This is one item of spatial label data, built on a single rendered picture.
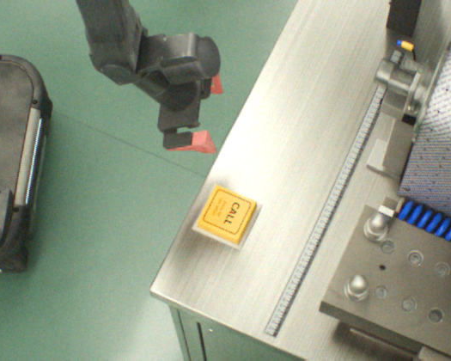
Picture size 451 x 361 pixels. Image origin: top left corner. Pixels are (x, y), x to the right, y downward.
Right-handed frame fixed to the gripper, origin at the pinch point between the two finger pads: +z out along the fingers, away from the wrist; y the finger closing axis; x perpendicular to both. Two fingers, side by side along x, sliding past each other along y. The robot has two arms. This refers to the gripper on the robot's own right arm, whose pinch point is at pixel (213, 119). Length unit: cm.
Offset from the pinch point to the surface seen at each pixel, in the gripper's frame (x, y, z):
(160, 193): 68, 27, 82
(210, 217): 5.8, -10.8, 10.8
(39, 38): 102, 70, 62
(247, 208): 1.0, -8.8, 13.6
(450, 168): -35.8, -10.4, 4.7
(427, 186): -29.8, -9.8, 11.5
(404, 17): -21.3, 26.4, 22.4
